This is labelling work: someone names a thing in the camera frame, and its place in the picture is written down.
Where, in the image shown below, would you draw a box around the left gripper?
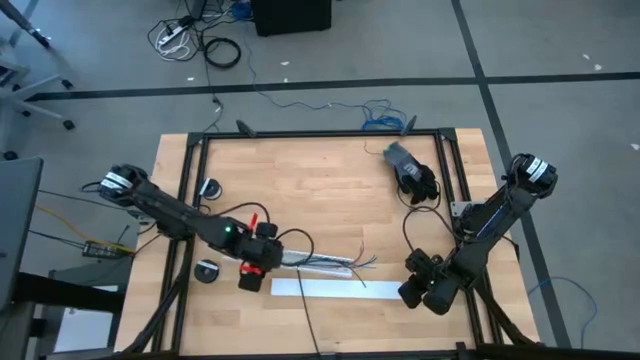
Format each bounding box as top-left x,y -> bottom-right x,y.
238,222 -> 285,294

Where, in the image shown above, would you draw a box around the bundle of coloured wires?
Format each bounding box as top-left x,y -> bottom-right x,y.
284,252 -> 379,269

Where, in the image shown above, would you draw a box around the bundle of coloured cables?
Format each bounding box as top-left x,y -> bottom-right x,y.
299,254 -> 369,290

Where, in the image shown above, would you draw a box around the white raceway lid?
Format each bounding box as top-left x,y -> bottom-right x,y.
270,277 -> 404,301

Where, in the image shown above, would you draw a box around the dark safety glasses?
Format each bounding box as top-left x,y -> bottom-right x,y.
397,167 -> 443,214

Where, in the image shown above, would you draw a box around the black hub box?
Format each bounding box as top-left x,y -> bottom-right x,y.
81,239 -> 122,261

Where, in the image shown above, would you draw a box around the black desk bar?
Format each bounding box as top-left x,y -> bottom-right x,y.
13,271 -> 127,315

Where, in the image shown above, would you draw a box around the white power strip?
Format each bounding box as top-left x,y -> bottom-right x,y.
156,22 -> 194,52

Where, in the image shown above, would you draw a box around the black computer tower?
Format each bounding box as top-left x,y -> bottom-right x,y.
250,0 -> 333,38

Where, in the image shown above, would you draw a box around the grey desk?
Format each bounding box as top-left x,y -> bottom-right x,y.
0,157 -> 45,311

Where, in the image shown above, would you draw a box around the grey office chair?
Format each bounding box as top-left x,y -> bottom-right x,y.
0,47 -> 77,162

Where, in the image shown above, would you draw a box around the dark desk leg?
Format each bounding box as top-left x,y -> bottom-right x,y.
0,0 -> 54,50

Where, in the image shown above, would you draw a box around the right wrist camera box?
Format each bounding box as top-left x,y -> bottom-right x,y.
423,274 -> 464,317

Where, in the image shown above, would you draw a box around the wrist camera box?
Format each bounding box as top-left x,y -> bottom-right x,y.
207,218 -> 249,254
423,274 -> 464,317

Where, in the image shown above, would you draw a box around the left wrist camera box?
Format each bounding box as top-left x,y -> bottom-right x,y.
207,218 -> 249,254

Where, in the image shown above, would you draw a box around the black camera cable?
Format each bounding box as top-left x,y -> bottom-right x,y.
401,203 -> 464,254
198,200 -> 316,267

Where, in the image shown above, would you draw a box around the black aluminium table frame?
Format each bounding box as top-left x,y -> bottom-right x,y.
112,115 -> 546,360

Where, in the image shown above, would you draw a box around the thin blue floor cable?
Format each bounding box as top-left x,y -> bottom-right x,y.
527,275 -> 600,350

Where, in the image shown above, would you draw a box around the blue ethernet cable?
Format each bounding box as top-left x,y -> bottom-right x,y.
242,29 -> 410,133

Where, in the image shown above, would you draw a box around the black floor cable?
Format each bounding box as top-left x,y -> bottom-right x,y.
201,29 -> 225,133

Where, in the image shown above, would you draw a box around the yellow floor cable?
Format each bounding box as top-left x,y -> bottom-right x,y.
33,202 -> 137,255

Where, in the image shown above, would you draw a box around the black coiled cable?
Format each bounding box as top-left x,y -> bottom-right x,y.
203,36 -> 243,70

